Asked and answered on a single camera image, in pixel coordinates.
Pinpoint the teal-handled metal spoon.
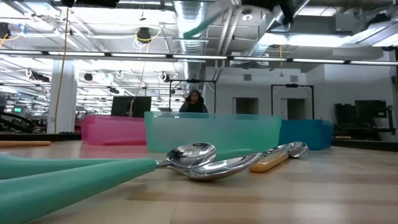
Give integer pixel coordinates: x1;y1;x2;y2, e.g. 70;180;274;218
0;142;218;224
0;151;266;182
182;8;229;40

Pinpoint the pink translucent plastic bin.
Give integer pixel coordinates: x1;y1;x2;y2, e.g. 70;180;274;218
80;114;147;146

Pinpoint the teal translucent plastic bin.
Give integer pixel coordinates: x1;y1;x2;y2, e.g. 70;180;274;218
144;111;282;154

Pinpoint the orange-handled metal spoon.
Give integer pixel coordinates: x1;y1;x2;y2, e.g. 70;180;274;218
0;140;52;149
248;141;310;174

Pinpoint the long ceiling light strip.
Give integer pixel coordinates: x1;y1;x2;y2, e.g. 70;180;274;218
0;49;398;67

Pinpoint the white column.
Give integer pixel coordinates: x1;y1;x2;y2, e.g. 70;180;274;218
46;58;79;134

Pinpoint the black monitor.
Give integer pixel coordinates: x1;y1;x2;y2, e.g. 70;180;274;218
110;95;152;118

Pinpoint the dark blue plastic bin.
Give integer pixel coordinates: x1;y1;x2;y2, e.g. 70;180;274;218
277;119;335;151

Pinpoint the black equipment desk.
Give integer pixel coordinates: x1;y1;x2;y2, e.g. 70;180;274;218
333;99;396;141

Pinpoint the person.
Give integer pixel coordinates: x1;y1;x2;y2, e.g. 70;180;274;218
178;89;209;114

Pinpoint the silver ventilation duct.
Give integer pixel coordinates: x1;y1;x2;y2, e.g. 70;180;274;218
248;0;312;58
173;0;208;82

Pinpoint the black ceiling cable reel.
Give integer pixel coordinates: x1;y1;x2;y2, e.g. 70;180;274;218
136;27;152;44

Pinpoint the black metal gantry frame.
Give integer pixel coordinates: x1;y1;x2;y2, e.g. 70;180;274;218
169;79;218;114
271;83;315;121

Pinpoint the yellow hanging cable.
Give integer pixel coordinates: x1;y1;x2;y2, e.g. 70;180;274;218
53;6;70;134
128;40;150;118

